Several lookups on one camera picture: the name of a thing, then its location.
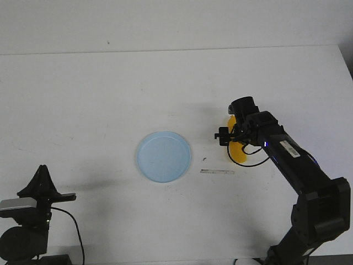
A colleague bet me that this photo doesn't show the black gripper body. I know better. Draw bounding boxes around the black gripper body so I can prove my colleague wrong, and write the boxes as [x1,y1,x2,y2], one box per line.
[215,96,277,146]
[17,192,76,229]

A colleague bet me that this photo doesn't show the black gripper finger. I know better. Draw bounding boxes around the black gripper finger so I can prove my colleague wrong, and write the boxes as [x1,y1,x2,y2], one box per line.
[17,165,44,197]
[218,127,229,135]
[219,138,231,146]
[43,165,58,194]

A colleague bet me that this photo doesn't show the yellow corn cob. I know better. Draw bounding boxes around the yellow corn cob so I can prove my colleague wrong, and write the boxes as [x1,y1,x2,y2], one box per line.
[227,115,247,164]

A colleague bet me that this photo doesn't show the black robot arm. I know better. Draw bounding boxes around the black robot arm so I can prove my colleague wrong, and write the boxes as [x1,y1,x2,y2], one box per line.
[215,97,351,264]
[1,165,76,264]

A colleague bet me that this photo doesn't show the light blue round plate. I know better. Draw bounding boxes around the light blue round plate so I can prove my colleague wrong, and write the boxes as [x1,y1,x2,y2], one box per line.
[136,131,191,183]

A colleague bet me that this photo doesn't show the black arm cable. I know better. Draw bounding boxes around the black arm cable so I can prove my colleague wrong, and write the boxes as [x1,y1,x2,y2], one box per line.
[227,123,271,168]
[50,206,85,265]

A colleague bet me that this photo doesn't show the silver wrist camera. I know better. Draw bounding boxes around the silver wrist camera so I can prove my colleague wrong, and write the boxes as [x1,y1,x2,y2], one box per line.
[1,197,37,212]

